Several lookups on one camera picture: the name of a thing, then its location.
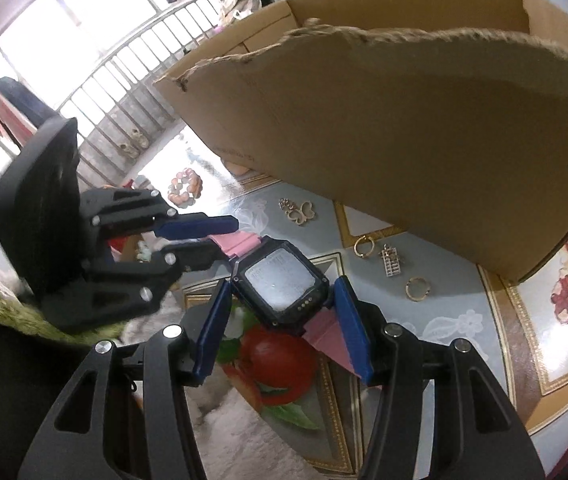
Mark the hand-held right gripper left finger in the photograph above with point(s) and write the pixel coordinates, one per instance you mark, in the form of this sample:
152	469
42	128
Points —
211	330

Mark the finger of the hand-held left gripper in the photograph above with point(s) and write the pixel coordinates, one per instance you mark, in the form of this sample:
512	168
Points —
193	225
198	255

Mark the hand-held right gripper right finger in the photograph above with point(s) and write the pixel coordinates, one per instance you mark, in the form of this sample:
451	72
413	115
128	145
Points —
351	330

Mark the gold abacus charm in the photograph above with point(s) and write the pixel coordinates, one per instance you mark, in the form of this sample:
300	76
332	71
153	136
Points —
391	262

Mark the gold butterfly pendant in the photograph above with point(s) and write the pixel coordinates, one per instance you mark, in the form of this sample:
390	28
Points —
294	216

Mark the brown cardboard box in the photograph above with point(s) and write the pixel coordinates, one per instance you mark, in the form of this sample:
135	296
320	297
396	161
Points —
389	135

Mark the beige shoe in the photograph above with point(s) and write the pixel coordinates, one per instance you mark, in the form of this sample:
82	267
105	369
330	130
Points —
127	150
136	135

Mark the fruit printed tablecloth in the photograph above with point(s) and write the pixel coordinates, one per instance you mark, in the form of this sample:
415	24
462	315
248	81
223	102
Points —
464	305

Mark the metal railing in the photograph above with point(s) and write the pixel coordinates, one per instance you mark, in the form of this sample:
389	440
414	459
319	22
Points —
113	90

